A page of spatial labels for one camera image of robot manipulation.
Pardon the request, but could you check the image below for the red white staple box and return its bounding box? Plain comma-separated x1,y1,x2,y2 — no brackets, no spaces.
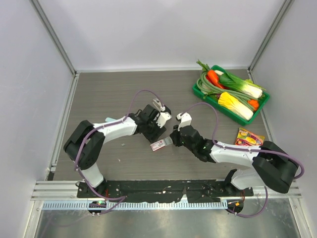
150,137,172,152

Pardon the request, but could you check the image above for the light blue stapler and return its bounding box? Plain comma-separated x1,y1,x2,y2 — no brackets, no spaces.
105,118,116,123

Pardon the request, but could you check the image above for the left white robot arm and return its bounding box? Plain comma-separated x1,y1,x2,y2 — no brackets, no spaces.
63,104,172,198

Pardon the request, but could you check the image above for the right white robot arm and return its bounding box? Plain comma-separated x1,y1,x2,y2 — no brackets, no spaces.
170,125,304,196

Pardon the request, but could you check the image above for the green long beans toy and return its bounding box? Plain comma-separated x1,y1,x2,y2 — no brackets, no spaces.
196,60,263,112

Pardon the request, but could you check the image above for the yellow napa cabbage toy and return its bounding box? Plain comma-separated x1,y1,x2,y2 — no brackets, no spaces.
218,92,253,120

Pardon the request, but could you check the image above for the colourful snack packet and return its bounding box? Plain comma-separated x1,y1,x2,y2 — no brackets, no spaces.
235,127,265,146

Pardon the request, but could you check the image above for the small orange carrot toy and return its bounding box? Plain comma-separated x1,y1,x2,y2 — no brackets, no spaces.
248,99,260,112

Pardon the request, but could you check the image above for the bok choy toy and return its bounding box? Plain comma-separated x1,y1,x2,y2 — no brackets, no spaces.
219,72,263,99

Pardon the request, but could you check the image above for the green plastic basket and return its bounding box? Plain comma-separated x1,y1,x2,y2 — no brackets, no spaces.
192,71,270,126

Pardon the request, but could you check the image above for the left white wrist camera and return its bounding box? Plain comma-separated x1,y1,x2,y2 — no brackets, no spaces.
156,106,172,128

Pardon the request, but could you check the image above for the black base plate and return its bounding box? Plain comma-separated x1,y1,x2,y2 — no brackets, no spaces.
77,178,255,203

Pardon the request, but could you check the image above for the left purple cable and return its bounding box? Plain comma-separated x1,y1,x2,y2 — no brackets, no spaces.
74,89,166,201

